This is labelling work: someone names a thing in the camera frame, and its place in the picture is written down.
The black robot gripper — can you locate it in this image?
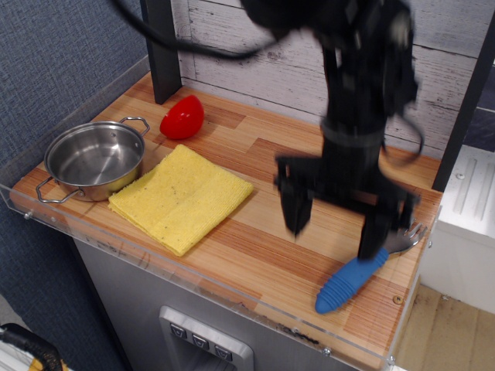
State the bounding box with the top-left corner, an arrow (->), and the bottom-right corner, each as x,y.
275,123 -> 419,260

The blue handled metal fork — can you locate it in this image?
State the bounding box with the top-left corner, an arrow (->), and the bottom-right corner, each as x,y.
315,222 -> 428,314

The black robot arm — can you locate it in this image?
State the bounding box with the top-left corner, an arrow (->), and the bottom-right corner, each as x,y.
243,1 -> 418,260

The yellow folded towel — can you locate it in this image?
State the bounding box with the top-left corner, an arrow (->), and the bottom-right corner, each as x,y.
108,145 -> 254,257

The white ridged side cabinet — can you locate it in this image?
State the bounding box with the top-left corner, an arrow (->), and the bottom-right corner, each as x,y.
419,145 -> 494,313

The red plastic egg shell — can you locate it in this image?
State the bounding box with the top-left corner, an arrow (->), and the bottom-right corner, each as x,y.
159,95 -> 204,139

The grey dispenser button panel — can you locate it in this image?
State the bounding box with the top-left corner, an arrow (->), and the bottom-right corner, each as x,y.
159,305 -> 254,370

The silver toy fridge cabinet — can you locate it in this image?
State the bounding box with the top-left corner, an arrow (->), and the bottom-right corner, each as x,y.
75,241 -> 352,370

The stainless steel pot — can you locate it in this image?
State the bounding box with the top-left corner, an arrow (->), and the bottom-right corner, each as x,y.
36,117 -> 150,204

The clear acrylic edge guard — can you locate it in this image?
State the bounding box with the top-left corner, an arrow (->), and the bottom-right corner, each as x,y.
1,181 -> 427,370

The yellow black object corner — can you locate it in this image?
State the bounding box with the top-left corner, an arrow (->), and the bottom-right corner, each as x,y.
1,323 -> 69,370

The dark vertical post right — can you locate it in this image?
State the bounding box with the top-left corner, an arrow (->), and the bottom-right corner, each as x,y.
432,15 -> 494,192

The dark vertical post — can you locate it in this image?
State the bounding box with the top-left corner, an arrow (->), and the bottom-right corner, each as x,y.
140,0 -> 182,104
432,15 -> 494,192

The dark vertical post left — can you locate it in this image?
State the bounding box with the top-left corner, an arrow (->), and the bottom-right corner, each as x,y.
140,0 -> 182,104

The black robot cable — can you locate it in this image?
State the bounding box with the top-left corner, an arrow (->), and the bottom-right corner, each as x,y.
111,0 -> 287,61

